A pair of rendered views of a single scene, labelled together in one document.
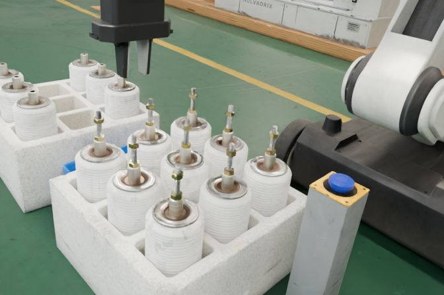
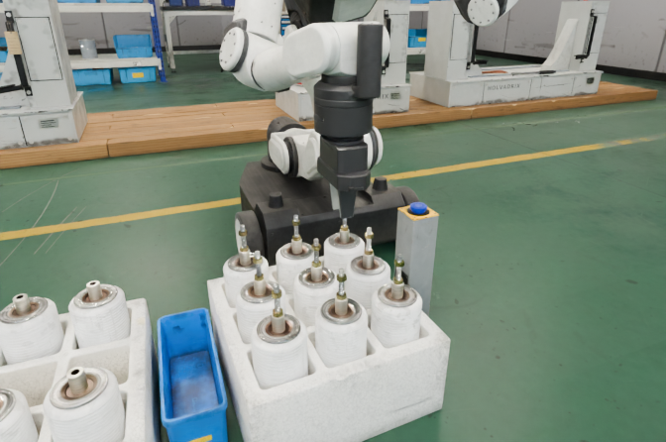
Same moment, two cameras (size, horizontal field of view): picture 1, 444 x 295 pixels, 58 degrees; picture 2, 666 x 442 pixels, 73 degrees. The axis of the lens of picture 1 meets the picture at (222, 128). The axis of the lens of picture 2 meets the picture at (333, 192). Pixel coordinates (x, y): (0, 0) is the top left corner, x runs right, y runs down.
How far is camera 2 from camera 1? 85 cm
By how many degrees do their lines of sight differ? 60
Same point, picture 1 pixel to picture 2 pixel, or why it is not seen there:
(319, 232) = (424, 244)
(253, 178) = (354, 253)
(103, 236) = (370, 368)
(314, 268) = (424, 270)
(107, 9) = (357, 161)
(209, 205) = (381, 281)
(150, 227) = (409, 312)
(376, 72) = not seen: hidden behind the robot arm
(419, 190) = (365, 204)
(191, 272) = (425, 321)
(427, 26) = not seen: hidden behind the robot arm
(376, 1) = (60, 87)
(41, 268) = not seen: outside the picture
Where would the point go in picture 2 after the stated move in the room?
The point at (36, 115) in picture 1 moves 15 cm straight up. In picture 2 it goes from (114, 391) to (93, 307)
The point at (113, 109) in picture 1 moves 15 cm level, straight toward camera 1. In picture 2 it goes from (115, 327) to (191, 333)
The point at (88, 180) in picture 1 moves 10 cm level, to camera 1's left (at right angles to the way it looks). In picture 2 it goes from (300, 357) to (270, 401)
